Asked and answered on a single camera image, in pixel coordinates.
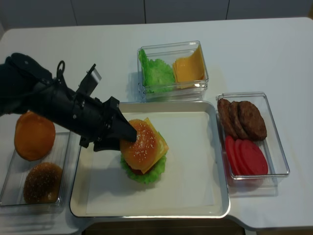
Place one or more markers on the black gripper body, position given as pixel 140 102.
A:
pixel 81 114

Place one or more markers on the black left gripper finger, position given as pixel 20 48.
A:
pixel 121 128

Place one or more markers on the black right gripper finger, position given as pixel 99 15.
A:
pixel 107 142

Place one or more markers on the sesame bun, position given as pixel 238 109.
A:
pixel 140 155
pixel 42 184

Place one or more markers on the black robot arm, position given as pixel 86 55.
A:
pixel 26 86

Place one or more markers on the yellow cheese slice on burger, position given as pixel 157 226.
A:
pixel 162 148

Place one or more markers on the green lettuce leaf on burger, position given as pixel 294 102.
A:
pixel 148 178

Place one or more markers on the green lettuce leaves in container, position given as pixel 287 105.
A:
pixel 158 76

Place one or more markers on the clear lettuce cheese container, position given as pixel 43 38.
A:
pixel 169 53

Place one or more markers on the yellow cheese slices stack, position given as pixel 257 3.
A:
pixel 189 69

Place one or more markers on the clear plastic bun container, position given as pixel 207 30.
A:
pixel 12 200

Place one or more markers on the plain bottom bun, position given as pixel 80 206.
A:
pixel 34 136

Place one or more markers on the white metal-rimmed tray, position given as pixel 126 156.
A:
pixel 80 190

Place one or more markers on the sesame top bun in container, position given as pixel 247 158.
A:
pixel 42 184

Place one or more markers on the white paper liner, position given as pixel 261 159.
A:
pixel 186 184

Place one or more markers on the left brown patty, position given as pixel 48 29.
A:
pixel 223 109

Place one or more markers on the brown patty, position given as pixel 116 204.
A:
pixel 223 109
pixel 252 121
pixel 234 118

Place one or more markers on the left red tomato slice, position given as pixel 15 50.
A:
pixel 229 147

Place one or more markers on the middle brown patty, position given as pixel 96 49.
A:
pixel 234 118

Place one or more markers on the middle red tomato slice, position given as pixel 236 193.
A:
pixel 241 164

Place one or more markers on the right brown patty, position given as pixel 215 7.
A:
pixel 252 121

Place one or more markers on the right red tomato slice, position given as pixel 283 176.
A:
pixel 253 158

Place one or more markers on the clear patty tomato container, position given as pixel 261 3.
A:
pixel 271 147

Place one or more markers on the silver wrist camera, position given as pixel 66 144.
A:
pixel 90 81

